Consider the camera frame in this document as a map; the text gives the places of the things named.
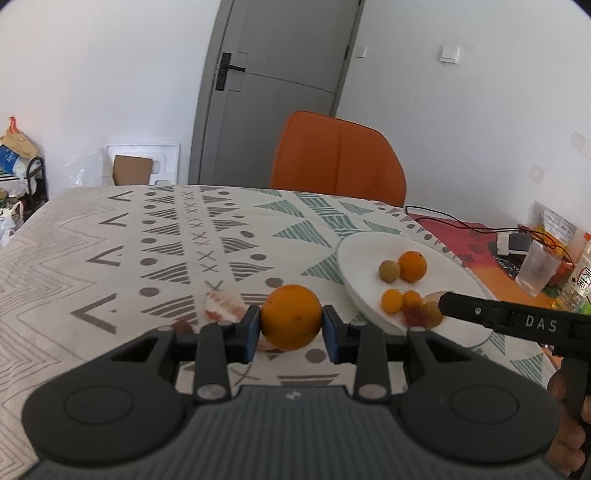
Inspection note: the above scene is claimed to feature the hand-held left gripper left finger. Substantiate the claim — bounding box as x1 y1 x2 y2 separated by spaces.
99 305 262 403

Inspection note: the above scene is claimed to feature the clear plastic wrap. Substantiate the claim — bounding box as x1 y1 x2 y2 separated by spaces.
65 148 109 188

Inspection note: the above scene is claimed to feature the grey door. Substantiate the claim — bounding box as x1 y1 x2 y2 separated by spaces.
187 0 365 185

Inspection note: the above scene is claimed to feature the yellow drink bottle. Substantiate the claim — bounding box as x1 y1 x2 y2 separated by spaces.
551 231 591 315

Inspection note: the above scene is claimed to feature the brown paper bag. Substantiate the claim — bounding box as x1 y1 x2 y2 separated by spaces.
0 117 40 158

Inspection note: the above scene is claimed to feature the blue and white bag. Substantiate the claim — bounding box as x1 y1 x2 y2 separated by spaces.
0 145 22 175

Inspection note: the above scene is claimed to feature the printed snack bag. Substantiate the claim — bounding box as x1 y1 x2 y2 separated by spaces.
536 208 578 278

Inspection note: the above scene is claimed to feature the white tote bag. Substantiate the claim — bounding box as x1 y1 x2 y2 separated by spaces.
0 200 26 246

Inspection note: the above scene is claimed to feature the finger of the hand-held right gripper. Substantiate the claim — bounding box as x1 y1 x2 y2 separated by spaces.
437 290 514 336

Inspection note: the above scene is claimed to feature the white ceramic bowl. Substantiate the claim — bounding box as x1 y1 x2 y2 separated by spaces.
335 231 497 349

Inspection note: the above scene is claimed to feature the orange printed table mat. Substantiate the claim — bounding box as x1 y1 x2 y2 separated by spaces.
406 210 573 311

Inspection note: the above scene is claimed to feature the patterned white tablecloth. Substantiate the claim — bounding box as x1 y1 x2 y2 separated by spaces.
0 185 555 467

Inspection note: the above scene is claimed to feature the person's right hand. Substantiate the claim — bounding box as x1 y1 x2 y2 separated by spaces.
545 368 591 477

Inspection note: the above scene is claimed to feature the black shelf rack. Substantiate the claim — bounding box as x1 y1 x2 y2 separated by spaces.
21 157 49 217

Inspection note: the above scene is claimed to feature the large orange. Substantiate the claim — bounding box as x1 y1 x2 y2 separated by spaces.
398 250 428 282
260 285 323 350

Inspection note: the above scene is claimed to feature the white charger block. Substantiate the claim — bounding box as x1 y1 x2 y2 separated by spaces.
496 231 534 257

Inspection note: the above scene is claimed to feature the orange chair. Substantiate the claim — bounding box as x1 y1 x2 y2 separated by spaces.
270 111 407 207

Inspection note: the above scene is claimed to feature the clear plastic cup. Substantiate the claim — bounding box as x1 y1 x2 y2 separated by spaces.
515 240 561 297

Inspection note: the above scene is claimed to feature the black door handle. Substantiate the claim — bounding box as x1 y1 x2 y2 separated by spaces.
215 52 246 90

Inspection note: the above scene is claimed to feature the small red fruit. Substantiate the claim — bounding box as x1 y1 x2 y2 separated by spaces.
403 305 428 328

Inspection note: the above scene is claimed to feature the black cable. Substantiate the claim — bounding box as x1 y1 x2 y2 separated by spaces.
405 205 575 268

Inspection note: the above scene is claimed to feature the brown cardboard box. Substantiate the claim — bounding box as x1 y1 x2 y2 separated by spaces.
113 155 154 186

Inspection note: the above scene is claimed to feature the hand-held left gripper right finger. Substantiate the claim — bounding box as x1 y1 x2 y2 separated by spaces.
322 305 468 401

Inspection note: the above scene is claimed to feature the cardboard box in foam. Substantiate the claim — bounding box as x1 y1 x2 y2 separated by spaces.
105 143 181 186

